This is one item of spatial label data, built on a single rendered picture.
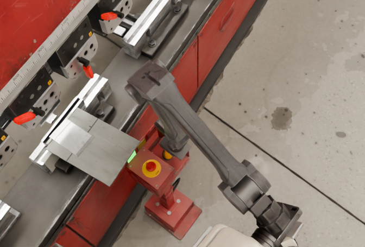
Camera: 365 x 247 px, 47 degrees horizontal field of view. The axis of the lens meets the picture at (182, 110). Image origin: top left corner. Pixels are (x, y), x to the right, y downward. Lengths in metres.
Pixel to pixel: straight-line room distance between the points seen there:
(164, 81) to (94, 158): 0.55
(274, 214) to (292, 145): 1.47
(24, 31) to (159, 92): 0.37
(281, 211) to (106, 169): 0.59
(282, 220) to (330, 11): 2.23
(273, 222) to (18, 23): 0.78
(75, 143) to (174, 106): 0.57
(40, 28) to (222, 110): 1.64
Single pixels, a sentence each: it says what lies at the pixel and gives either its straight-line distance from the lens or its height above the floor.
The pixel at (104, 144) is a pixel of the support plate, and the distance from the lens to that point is 1.43.
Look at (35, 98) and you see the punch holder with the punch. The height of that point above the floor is 1.27.
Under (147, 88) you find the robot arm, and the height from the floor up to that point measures 1.48.
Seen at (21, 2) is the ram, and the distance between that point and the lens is 1.07.
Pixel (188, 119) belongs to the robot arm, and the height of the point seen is 1.41.
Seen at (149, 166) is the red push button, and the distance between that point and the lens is 1.58.
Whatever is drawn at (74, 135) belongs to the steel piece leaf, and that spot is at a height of 1.00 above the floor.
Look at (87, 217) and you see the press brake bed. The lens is 1.77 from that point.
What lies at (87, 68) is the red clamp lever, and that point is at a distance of 1.33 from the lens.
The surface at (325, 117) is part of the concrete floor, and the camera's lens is 2.67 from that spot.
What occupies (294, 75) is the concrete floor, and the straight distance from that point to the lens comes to 2.78.
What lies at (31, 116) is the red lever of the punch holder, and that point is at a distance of 1.21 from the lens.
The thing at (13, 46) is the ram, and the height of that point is 1.48.
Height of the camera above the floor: 2.29
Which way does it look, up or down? 63 degrees down
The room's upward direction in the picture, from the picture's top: 4 degrees counter-clockwise
